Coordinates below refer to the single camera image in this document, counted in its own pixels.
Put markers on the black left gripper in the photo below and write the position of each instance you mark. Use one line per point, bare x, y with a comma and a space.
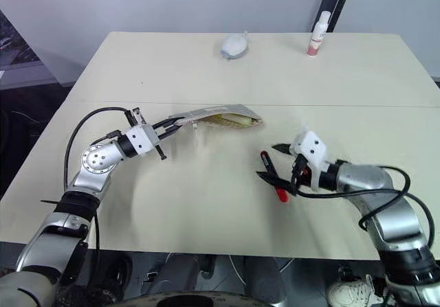
160, 151

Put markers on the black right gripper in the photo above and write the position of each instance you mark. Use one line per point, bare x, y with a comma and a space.
298, 164

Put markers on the red marker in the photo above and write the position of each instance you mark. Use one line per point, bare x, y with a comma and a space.
282, 195

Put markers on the grid pattern zip pouch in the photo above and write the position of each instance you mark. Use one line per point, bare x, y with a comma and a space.
223, 109

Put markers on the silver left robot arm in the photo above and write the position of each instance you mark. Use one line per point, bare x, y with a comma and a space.
91, 159

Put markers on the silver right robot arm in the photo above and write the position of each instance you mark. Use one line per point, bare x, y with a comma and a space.
371, 183

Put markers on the dark grey rounded shape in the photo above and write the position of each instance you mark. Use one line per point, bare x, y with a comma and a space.
178, 272
264, 279

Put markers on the white pink spray bottle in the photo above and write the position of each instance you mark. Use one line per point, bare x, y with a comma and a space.
317, 35

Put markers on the white sneaker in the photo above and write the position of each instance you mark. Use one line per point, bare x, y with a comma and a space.
354, 291

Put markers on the black upright pole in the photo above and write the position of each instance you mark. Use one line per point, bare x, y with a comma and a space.
342, 3

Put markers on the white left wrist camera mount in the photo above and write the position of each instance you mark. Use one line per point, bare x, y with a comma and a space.
139, 139

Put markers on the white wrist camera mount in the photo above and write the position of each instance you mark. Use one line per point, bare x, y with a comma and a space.
314, 149
139, 139

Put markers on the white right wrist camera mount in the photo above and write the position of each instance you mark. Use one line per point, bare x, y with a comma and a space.
314, 149

